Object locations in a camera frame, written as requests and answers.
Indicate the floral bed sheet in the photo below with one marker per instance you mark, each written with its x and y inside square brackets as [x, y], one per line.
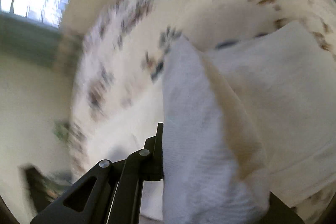
[118, 97]

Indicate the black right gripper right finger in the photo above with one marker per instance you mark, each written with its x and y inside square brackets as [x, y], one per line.
[279, 213]

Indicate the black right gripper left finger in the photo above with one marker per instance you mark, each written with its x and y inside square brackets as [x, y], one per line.
[110, 192]

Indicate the white pant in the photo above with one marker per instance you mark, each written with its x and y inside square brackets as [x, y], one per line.
[245, 121]

